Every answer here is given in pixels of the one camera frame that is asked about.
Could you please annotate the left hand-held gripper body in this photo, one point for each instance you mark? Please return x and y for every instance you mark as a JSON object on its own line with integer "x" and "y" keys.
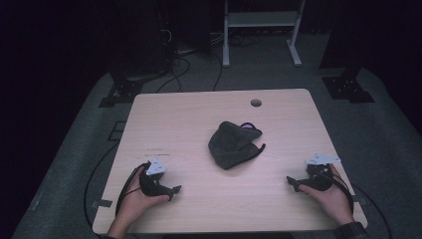
{"x": 151, "y": 186}

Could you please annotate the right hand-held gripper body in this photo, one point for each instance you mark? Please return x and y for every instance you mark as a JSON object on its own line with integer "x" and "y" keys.
{"x": 318, "y": 181}

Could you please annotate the grey and purple towel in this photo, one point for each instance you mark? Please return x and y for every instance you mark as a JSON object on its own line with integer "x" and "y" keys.
{"x": 232, "y": 146}

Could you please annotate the person's left hand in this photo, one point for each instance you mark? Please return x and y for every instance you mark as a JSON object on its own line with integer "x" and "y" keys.
{"x": 134, "y": 202}

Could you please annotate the person's right hand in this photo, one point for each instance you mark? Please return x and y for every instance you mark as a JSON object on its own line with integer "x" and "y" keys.
{"x": 333, "y": 202}

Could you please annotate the grey tape strip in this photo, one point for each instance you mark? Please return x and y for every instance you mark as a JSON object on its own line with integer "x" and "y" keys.
{"x": 101, "y": 203}
{"x": 360, "y": 200}

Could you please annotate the black stand base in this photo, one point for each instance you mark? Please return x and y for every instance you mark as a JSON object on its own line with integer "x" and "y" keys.
{"x": 348, "y": 88}
{"x": 121, "y": 94}

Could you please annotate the dark equipment cabinet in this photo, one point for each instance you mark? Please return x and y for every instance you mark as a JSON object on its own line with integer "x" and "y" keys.
{"x": 139, "y": 40}

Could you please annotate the white metal stand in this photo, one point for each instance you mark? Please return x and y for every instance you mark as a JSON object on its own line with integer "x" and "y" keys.
{"x": 262, "y": 19}

